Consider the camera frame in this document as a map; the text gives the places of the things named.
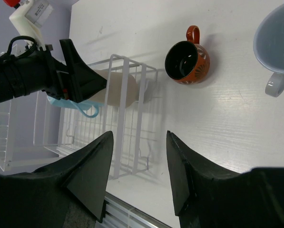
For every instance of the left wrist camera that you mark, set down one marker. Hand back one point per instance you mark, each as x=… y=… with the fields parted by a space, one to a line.
x=28 y=18

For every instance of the beige cup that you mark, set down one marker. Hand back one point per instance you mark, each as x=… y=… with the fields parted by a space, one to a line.
x=114 y=91

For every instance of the light blue cream-lined mug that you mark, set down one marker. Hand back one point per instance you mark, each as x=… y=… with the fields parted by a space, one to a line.
x=82 y=106

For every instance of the orange black mug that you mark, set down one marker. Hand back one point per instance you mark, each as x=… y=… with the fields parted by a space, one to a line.
x=187 y=62

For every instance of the white wire dish rack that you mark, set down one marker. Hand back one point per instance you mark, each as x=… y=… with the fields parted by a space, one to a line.
x=45 y=133

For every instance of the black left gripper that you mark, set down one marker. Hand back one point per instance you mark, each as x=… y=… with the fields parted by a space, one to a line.
x=36 y=70

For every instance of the aluminium mounting rail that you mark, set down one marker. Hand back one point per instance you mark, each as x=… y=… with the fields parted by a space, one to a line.
x=119 y=214

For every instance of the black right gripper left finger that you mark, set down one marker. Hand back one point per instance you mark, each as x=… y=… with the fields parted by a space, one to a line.
x=68 y=193

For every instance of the grey footed mug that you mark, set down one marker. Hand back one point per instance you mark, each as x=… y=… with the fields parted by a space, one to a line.
x=268 y=47

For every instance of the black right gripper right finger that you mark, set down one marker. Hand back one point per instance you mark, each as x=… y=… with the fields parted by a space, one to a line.
x=207 y=195

